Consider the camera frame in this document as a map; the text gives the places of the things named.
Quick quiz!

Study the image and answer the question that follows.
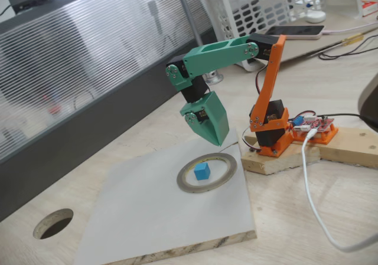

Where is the blue cube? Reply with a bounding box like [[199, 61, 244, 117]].
[[194, 163, 211, 181]]

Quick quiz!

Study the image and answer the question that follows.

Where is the wooden base block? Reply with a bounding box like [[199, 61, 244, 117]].
[[240, 135, 321, 176]]

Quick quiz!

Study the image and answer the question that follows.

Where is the grey chipboard panel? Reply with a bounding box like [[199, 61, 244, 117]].
[[73, 127, 257, 265]]

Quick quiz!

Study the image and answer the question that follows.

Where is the metal partition pole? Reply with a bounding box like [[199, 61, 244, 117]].
[[174, 0, 224, 84]]

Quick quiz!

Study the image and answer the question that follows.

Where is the red circuit board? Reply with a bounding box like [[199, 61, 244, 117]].
[[291, 114, 336, 133]]

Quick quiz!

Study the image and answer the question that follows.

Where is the ribbed translucent desk partition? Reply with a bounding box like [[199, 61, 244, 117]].
[[0, 0, 225, 221]]

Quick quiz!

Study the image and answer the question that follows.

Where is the smartphone with pale case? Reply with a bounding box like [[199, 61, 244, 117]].
[[264, 25, 325, 41]]

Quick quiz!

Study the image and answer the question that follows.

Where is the wooden plank under circuit board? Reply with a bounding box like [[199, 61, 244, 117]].
[[307, 127, 378, 169]]

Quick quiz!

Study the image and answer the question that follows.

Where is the white earbuds case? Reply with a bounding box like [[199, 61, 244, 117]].
[[305, 11, 327, 24]]

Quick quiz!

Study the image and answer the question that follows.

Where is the grey rounded object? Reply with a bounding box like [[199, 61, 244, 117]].
[[357, 73, 378, 133]]

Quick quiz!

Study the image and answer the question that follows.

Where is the white plastic mesh basket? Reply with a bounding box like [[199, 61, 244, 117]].
[[202, 0, 364, 73]]

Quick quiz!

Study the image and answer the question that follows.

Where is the red printed box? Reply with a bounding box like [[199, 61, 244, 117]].
[[361, 0, 378, 18]]

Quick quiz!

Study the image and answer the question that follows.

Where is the grey ring of tape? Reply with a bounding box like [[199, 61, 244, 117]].
[[176, 152, 238, 194]]

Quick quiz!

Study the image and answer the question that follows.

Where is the white USB cable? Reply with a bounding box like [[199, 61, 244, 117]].
[[301, 129, 378, 253]]

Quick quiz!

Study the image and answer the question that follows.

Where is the orange circuit board mount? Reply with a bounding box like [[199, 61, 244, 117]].
[[291, 123, 339, 145]]

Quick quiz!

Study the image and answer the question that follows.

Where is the thin black looped cable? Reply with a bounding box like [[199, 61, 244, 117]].
[[318, 34, 378, 61]]

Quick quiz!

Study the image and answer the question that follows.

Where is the black power cable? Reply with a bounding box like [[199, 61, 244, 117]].
[[317, 113, 378, 130]]

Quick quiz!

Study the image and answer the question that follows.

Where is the yellow handled screwdriver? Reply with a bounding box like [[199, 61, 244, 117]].
[[307, 33, 364, 57]]

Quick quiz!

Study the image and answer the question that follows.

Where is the pale phone charging cable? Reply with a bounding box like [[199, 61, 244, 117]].
[[323, 21, 378, 35]]

